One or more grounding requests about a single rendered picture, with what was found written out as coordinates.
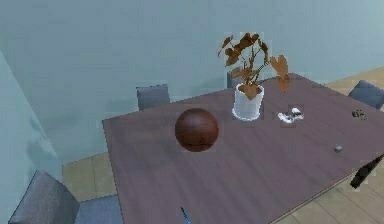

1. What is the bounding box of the brown basketball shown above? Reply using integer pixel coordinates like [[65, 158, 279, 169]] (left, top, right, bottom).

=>
[[174, 107, 220, 153]]

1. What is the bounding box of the grey-blue chair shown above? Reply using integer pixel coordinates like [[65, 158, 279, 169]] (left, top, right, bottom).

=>
[[226, 68, 246, 89], [348, 79, 384, 110], [8, 169, 124, 224], [135, 84, 171, 112]]

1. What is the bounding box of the small dark object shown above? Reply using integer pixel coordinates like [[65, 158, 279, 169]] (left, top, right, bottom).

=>
[[351, 109, 367, 120]]

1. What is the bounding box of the brown plant in white pot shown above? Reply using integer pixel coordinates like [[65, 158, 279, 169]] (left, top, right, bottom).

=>
[[217, 31, 290, 122]]

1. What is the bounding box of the purple-brown wooden table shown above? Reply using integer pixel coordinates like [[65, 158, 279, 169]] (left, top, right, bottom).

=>
[[101, 72, 384, 224]]

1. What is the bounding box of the blue pen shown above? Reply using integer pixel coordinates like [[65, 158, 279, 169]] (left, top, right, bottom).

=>
[[179, 205, 192, 224]]

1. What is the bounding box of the small white object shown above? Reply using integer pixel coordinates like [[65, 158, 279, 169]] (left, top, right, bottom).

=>
[[277, 107, 305, 124]]

